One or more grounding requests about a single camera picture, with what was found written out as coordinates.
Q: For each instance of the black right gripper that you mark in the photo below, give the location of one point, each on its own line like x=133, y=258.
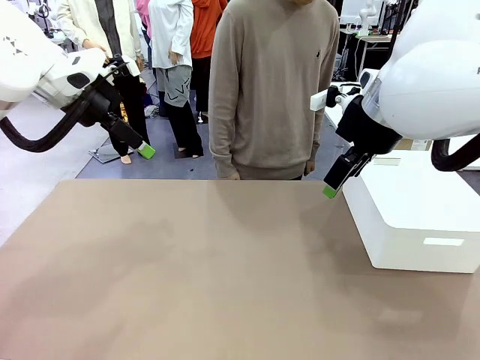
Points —
x=367, y=131

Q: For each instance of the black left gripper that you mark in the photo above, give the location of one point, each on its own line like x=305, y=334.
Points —
x=101, y=107

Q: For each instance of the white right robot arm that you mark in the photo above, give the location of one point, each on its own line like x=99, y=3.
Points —
x=431, y=75

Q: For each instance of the person's right forearm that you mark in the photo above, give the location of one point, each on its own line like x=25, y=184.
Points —
x=221, y=150

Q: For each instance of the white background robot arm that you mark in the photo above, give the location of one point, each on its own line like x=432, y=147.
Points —
x=365, y=15

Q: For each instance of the person's left forearm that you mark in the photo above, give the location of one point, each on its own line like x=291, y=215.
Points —
x=315, y=142

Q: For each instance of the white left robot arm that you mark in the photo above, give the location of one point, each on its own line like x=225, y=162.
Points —
x=30, y=56

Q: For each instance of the person's left hand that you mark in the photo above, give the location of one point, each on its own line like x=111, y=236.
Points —
x=309, y=168

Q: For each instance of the person's right hand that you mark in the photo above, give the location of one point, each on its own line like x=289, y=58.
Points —
x=233, y=175

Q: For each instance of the pile of grey clothes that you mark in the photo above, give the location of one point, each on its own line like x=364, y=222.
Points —
x=151, y=111

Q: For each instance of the white barcode label on shoebox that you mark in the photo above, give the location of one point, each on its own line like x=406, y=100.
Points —
x=422, y=143

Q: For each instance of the person's torso in beige sweater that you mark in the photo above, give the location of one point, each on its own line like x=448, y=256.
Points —
x=270, y=93

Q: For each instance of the mannequin in white shirt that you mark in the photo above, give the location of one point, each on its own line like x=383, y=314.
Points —
x=168, y=30

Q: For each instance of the black background table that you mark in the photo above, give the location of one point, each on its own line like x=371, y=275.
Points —
x=352, y=56

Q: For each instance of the mannequin with black trousers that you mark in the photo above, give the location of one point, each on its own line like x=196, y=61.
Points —
x=112, y=22

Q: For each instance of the white label on cabinet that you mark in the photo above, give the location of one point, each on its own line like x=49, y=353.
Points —
x=444, y=242

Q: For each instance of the pink garment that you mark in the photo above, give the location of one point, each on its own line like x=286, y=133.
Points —
x=141, y=11

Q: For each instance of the person in orange hoodie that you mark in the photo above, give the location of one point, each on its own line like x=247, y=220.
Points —
x=204, y=30

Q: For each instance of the black tripod pole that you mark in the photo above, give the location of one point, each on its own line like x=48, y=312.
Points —
x=397, y=22

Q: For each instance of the metal mannequin base plate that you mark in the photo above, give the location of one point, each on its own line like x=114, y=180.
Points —
x=187, y=153
x=105, y=153

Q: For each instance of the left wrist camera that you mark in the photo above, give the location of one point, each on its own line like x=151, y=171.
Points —
x=127, y=67

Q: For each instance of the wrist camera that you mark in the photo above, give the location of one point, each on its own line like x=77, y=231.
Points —
x=127, y=67
x=320, y=100

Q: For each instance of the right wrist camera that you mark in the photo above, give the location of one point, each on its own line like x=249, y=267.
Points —
x=320, y=100

